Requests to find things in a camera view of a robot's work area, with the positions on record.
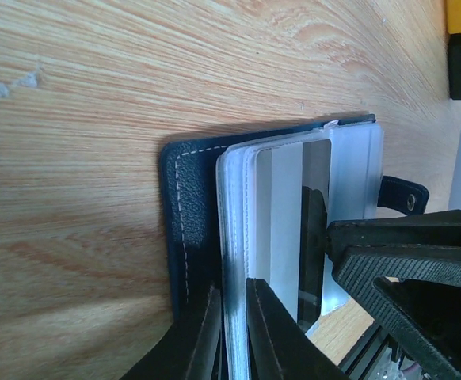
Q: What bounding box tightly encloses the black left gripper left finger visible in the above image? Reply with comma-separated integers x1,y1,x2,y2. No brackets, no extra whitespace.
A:
122,285,222,379

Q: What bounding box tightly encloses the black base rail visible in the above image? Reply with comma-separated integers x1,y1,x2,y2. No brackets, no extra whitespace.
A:
338,321,406,379

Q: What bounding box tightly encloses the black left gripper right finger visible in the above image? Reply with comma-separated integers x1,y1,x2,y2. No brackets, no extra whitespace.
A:
246,279,348,380

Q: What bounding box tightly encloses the blue leather card holder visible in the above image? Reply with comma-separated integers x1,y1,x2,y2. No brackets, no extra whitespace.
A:
159,115,429,379

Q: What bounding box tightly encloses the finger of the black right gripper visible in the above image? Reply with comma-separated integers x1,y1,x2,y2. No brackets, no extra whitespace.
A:
331,245,461,379
326,210,461,253

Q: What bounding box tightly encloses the black magnetic stripe card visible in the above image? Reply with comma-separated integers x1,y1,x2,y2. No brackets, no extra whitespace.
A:
247,139,331,331

